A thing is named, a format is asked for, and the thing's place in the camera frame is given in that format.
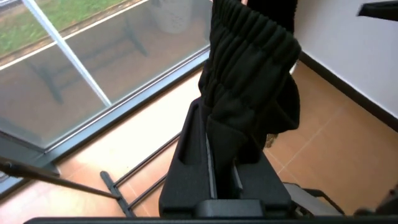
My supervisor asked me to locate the black garment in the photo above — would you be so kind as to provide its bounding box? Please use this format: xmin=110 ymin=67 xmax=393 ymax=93
xmin=198 ymin=0 xmax=302 ymax=200

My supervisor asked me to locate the black clothes rack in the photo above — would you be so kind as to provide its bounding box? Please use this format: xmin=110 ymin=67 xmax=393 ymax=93
xmin=0 ymin=132 xmax=182 ymax=218

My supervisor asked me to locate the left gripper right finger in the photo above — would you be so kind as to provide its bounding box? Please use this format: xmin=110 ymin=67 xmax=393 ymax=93
xmin=233 ymin=152 xmax=292 ymax=218

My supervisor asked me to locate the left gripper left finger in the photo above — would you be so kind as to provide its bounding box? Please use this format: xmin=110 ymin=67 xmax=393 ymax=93
xmin=158 ymin=97 xmax=218 ymax=218

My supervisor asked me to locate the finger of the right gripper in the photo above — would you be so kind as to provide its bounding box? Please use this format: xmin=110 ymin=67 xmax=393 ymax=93
xmin=356 ymin=0 xmax=398 ymax=22

